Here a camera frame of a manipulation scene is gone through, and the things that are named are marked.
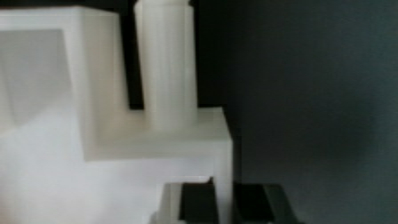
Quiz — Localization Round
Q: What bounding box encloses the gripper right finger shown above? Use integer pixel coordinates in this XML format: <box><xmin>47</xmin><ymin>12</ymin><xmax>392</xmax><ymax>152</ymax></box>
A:
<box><xmin>234</xmin><ymin>184</ymin><xmax>305</xmax><ymax>224</ymax></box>

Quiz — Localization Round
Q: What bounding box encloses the white chair seat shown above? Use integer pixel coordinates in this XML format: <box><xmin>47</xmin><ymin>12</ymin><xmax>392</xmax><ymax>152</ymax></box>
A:
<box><xmin>0</xmin><ymin>0</ymin><xmax>234</xmax><ymax>224</ymax></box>

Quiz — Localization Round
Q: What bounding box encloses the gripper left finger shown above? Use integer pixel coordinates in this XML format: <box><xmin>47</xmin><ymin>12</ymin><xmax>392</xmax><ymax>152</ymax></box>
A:
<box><xmin>155</xmin><ymin>183</ymin><xmax>219</xmax><ymax>224</ymax></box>

